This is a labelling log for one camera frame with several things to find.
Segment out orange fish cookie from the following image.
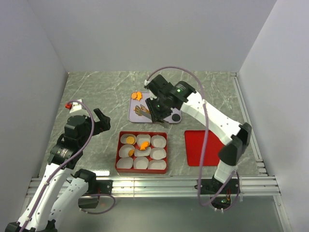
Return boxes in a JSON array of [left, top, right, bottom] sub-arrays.
[[134, 107, 145, 116], [140, 141, 150, 151]]

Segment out orange dotted round cookie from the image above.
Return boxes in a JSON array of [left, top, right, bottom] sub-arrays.
[[126, 136, 136, 145]]

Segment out orange swirl cookie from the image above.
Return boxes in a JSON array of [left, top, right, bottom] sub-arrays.
[[128, 149, 135, 157]]

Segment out metal tongs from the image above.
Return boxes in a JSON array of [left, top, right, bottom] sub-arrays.
[[135, 106, 169, 129]]

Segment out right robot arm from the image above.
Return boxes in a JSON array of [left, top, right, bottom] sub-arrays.
[[144, 75, 252, 193]]

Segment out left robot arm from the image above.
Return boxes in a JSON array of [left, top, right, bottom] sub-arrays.
[[5, 108, 111, 232]]

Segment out lavender tray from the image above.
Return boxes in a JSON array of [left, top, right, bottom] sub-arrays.
[[128, 91, 182, 124]]

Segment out black sandwich cookie right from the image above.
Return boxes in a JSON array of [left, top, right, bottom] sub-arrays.
[[171, 114, 181, 122]]

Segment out white paper cup top left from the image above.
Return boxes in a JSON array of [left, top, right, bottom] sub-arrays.
[[120, 133, 136, 144]]

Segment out white paper cup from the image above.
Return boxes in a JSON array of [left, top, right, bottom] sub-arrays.
[[151, 135, 167, 148], [120, 133, 136, 144], [150, 147, 167, 160], [116, 157, 133, 169], [134, 147, 151, 157], [133, 157, 149, 170], [148, 159, 167, 170], [118, 144, 135, 158], [136, 134, 151, 146]]

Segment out orange fish cookie corner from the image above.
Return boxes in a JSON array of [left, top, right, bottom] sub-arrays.
[[135, 92, 142, 101]]

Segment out orange flower cookie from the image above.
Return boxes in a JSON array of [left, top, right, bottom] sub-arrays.
[[131, 92, 137, 99]]

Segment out white paper cup middle left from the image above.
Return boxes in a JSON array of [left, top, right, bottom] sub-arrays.
[[118, 144, 135, 158]]

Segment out white paper cup top middle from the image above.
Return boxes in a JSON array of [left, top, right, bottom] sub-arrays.
[[136, 134, 151, 146]]

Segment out red box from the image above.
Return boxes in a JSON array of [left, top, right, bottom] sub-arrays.
[[115, 131, 168, 174]]

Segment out white paper cup bottom left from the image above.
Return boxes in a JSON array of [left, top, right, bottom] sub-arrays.
[[116, 157, 133, 169]]

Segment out white paper cup top right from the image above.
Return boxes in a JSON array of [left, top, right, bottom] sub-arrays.
[[151, 135, 167, 148]]

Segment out white paper cup centre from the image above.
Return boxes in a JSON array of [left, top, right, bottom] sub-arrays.
[[134, 147, 151, 157]]

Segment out white paper cup bottom middle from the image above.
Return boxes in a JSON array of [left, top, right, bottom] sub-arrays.
[[133, 157, 149, 170]]

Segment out red box lid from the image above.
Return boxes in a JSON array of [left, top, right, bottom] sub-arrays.
[[184, 130, 224, 167]]

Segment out white paper cup middle right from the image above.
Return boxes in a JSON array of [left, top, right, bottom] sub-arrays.
[[150, 147, 167, 160]]

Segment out white paper cup bottom right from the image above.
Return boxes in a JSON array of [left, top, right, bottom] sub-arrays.
[[148, 159, 167, 170]]

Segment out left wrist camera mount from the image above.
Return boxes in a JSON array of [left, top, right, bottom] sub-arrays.
[[65, 101, 84, 115]]

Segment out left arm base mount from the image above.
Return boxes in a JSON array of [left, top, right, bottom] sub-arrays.
[[78, 179, 113, 209]]

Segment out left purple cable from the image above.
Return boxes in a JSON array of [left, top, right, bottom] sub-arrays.
[[18, 99, 116, 232]]

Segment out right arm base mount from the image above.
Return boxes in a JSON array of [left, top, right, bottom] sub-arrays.
[[200, 178, 240, 211]]

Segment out aluminium rail frame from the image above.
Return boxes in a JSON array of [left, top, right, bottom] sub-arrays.
[[39, 71, 280, 197]]

